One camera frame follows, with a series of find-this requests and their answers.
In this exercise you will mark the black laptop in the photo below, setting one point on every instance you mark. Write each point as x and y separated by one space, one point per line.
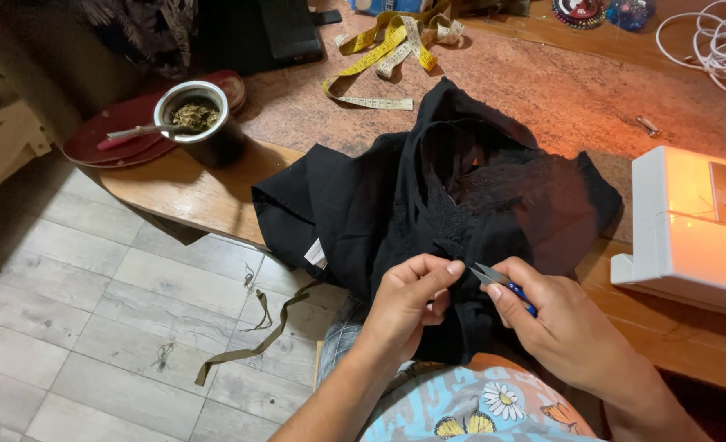
264 34

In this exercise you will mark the blue glass container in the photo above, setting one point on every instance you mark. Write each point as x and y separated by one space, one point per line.
630 12

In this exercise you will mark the person's floral shirt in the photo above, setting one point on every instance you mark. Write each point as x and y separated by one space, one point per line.
479 408

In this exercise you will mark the olive fabric strip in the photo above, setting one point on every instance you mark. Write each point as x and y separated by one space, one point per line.
258 334

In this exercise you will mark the white wooden chair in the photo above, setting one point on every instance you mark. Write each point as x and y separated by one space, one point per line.
4 147

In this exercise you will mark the person's jeans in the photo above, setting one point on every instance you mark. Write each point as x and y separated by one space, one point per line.
341 341

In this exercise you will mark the metal bombilla straw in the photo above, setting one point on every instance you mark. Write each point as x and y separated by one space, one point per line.
145 130

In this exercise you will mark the white sewing machine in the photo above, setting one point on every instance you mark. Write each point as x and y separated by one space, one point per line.
688 230

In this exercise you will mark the person's right hand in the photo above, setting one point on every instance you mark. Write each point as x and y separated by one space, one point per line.
553 325

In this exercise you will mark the yellow measuring tape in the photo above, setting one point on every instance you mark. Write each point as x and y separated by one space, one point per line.
387 52

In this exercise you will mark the patterned dark fabric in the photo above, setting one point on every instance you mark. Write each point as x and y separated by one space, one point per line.
142 30

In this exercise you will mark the person's left hand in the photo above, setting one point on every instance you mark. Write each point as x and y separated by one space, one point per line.
399 313

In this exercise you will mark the round beaded ornament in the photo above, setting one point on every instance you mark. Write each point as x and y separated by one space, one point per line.
579 12

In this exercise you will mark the small metal bobbin part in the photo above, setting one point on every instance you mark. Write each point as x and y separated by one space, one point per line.
648 126

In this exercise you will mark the black lace garment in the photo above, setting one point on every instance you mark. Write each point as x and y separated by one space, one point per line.
412 209

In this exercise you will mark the blue thread snips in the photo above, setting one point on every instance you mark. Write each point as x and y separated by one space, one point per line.
501 282

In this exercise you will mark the dark red round tray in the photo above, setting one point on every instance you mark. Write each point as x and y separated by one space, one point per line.
129 132

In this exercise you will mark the metal mate cup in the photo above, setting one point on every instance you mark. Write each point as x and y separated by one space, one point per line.
206 123

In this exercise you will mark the blue and white box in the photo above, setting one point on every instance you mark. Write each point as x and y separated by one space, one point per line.
387 6

